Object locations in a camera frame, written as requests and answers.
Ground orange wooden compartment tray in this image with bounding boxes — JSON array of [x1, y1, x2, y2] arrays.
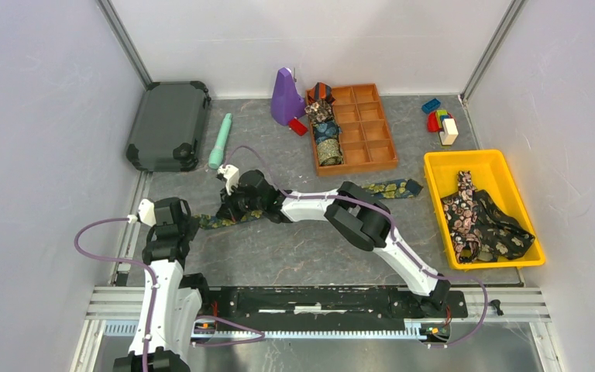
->
[[311, 84, 398, 177]]

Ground orange navy striped rolled tie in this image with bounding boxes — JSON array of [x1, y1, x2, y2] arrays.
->
[[309, 82, 335, 104]]

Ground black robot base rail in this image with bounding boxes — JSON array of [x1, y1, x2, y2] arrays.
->
[[200, 285, 468, 332]]

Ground purple metronome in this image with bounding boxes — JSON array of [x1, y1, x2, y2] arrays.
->
[[270, 67, 306, 126]]

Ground colourful toy block stack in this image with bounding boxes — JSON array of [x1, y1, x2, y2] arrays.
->
[[426, 109, 453, 133]]

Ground mint green flashlight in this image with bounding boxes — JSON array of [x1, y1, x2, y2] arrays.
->
[[208, 113, 232, 170]]

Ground brown floral rolled tie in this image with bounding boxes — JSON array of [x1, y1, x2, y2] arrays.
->
[[304, 99, 334, 125]]

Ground pink floral dark tie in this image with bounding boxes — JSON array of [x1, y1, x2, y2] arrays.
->
[[441, 170, 481, 264]]

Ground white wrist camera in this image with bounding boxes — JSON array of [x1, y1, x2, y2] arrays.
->
[[217, 164, 240, 195], [126, 198, 156, 227]]

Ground white toy block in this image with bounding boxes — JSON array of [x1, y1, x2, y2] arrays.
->
[[439, 118, 459, 146]]

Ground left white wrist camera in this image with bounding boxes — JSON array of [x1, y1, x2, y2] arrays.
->
[[126, 198, 156, 227]]

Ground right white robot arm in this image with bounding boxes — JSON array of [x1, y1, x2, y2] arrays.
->
[[217, 165, 451, 316]]

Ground olive gold rolled tie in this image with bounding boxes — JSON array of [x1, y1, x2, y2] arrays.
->
[[316, 138, 344, 167]]

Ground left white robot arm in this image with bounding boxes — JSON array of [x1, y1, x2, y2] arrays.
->
[[112, 198, 212, 371]]

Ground blue patterned rolled tie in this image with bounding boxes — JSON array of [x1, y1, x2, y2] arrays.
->
[[312, 120, 341, 145]]

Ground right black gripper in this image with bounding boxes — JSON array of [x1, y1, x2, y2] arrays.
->
[[216, 181, 264, 224]]

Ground yellow plastic bin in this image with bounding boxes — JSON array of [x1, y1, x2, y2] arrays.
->
[[424, 150, 546, 270]]

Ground navy yellow floral tie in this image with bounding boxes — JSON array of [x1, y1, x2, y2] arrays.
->
[[193, 178, 423, 230]]

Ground red block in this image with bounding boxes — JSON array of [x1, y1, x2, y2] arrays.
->
[[288, 118, 308, 136]]

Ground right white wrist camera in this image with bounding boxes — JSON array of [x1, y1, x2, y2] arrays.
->
[[217, 164, 240, 195]]

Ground dark green hard case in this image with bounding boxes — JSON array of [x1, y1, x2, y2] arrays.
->
[[125, 81, 212, 172]]

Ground blue toy brick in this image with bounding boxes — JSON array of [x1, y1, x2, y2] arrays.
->
[[421, 98, 441, 115]]

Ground black gold floral tie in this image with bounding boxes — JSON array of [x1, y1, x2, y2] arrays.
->
[[473, 190, 535, 262]]

